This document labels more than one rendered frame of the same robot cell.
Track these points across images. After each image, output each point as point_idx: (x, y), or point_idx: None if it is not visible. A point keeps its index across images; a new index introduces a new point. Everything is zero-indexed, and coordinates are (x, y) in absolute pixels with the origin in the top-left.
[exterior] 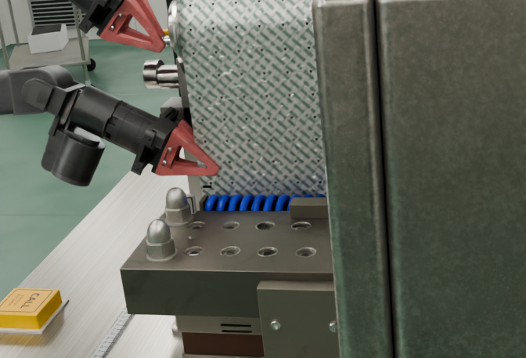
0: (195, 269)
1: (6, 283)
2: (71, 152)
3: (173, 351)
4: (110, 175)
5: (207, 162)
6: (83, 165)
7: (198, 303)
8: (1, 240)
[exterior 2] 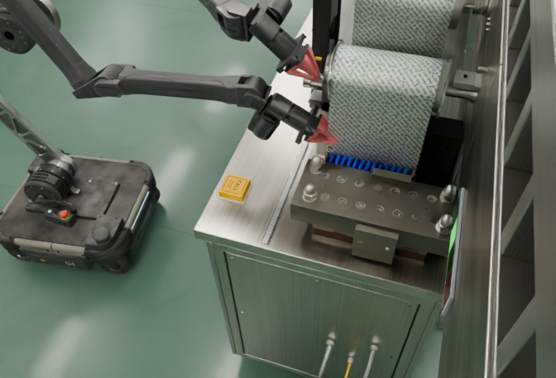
0: (326, 212)
1: (179, 60)
2: (264, 126)
3: (307, 228)
4: None
5: (333, 140)
6: (269, 132)
7: (324, 222)
8: (172, 27)
